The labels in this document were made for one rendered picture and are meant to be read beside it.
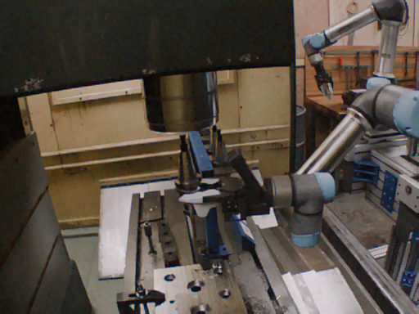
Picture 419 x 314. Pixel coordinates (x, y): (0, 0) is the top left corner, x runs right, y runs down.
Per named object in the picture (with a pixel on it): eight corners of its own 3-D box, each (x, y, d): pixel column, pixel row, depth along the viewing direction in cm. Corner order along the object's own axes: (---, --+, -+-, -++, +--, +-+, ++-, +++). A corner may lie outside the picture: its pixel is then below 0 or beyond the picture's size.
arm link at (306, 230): (306, 224, 92) (308, 190, 88) (325, 246, 82) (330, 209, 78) (281, 230, 91) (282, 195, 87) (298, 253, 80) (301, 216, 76)
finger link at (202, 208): (182, 223, 75) (223, 216, 77) (180, 200, 73) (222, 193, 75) (180, 217, 78) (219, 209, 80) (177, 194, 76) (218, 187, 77)
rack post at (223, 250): (226, 247, 119) (222, 172, 108) (229, 255, 114) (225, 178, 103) (198, 251, 118) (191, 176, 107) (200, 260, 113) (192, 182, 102)
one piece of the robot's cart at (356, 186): (394, 176, 170) (396, 160, 167) (405, 183, 161) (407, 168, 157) (340, 186, 165) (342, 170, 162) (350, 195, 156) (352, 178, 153)
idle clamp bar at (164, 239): (170, 231, 130) (168, 218, 128) (181, 273, 107) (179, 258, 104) (158, 233, 129) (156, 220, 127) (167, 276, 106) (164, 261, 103)
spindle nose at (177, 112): (153, 116, 80) (147, 66, 76) (220, 111, 79) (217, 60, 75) (137, 136, 66) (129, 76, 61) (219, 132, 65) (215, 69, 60)
